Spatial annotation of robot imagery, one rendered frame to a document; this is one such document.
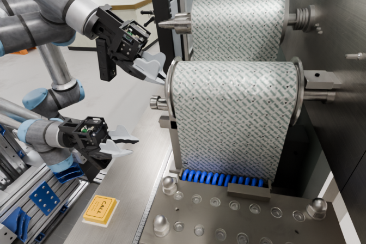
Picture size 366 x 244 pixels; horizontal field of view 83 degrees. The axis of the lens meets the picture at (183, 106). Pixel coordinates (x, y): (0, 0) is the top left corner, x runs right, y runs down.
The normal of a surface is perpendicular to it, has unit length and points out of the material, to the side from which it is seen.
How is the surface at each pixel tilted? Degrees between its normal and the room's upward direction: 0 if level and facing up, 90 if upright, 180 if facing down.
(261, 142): 90
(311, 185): 90
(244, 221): 0
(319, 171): 90
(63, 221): 0
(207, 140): 90
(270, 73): 28
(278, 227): 0
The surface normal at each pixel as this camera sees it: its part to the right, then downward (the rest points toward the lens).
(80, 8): 0.25, -0.02
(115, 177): -0.09, -0.81
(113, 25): -0.22, 0.58
